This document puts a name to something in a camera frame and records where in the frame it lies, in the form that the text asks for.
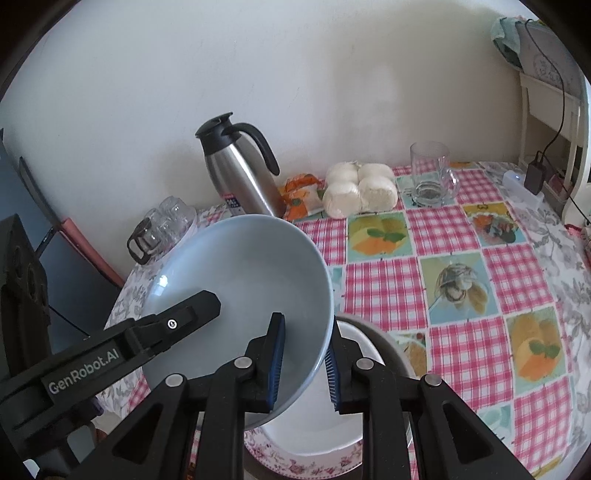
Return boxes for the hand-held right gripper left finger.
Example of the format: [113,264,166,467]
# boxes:
[99,312,286,480]

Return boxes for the clear glass cup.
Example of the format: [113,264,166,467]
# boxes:
[141,207,169,236]
[159,196,198,232]

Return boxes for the glass teapot with black handle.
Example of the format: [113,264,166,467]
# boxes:
[127,217,167,266]

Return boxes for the orange snack packet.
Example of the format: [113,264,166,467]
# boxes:
[283,174,328,221]

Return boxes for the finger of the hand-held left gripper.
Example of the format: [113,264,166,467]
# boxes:
[124,290,221,358]

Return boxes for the clear glass mug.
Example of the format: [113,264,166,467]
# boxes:
[410,141,461,208]

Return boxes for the white cutout shelf rack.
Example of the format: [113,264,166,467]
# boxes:
[517,69,591,229]

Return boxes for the bag of white steamed buns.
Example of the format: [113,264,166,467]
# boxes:
[322,161,399,219]

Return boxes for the dark panel with red edge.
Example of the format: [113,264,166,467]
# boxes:
[0,129,125,342]

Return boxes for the teal cloth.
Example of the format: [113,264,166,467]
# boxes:
[492,17,525,70]

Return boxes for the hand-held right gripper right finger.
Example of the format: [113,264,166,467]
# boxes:
[323,339,536,480]

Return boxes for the pale blue floral bowl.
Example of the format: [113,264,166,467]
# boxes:
[139,215,334,430]

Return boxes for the stainless steel thermos jug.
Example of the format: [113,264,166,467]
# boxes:
[195,112,288,219]

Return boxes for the black charger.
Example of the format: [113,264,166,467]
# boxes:
[525,152,548,195]

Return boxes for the white power strip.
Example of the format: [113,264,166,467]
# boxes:
[502,170,546,208]

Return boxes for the thin black phone cable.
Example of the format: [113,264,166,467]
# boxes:
[545,180,591,232]

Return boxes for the grey floral cushion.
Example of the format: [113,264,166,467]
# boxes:
[515,18,585,95]

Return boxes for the black charger cable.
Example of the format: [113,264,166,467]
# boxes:
[526,18,566,162]

